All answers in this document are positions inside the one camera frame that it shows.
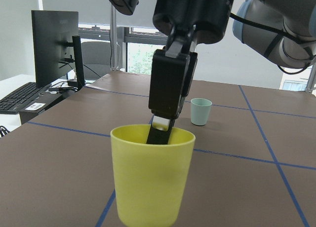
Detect black box with label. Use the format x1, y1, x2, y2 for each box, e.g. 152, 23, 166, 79
19, 91, 75, 124

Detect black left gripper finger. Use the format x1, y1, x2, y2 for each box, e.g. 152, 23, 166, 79
147, 28, 192, 145

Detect black keyboard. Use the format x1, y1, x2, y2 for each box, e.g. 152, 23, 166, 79
0, 82, 52, 114

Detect yellow plastic cup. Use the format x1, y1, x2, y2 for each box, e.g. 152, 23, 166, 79
111, 124, 196, 227

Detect brown paper table cover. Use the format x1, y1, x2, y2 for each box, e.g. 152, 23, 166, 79
0, 73, 316, 227

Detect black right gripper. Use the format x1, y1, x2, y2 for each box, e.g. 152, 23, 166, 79
153, 0, 234, 98

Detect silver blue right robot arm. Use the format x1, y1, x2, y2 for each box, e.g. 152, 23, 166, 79
147, 0, 316, 145

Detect aluminium frame post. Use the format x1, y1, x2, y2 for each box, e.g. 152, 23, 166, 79
110, 5, 118, 71

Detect pale green plastic cup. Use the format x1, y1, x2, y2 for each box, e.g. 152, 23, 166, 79
191, 98, 212, 126

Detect black computer monitor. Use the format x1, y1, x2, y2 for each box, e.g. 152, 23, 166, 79
31, 10, 85, 90

